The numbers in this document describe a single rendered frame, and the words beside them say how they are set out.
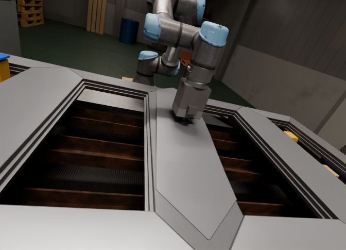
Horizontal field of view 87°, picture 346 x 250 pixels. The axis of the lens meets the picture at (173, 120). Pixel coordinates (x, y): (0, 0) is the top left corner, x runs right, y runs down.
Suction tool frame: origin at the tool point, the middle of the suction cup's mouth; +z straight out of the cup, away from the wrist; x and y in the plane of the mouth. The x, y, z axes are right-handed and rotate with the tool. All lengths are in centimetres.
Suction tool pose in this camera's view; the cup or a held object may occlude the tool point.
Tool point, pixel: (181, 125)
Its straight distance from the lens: 62.5
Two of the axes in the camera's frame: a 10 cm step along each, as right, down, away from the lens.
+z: -2.7, 8.5, 4.6
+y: 9.4, 1.3, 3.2
